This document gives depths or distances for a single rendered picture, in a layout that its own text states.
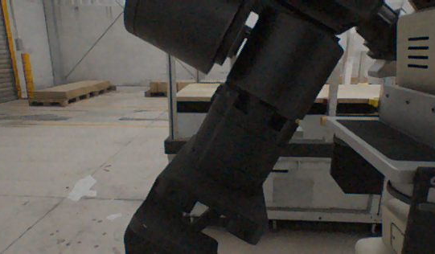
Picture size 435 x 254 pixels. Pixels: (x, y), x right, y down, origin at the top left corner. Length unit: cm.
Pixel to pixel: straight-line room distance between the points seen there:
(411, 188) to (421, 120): 14
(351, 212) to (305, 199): 30
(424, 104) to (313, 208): 163
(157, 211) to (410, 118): 41
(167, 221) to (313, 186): 182
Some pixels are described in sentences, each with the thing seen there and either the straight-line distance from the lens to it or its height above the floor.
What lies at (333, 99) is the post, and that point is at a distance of 156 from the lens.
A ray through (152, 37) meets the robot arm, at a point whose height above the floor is 117.
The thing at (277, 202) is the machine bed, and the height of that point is 21.
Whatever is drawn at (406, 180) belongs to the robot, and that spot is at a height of 103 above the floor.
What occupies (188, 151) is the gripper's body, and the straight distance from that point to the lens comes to 19.
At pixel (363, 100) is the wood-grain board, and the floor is 89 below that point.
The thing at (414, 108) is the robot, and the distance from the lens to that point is 50.
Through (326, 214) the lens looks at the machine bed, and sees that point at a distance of 205.
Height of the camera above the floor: 116
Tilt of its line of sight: 15 degrees down
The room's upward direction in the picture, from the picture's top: straight up
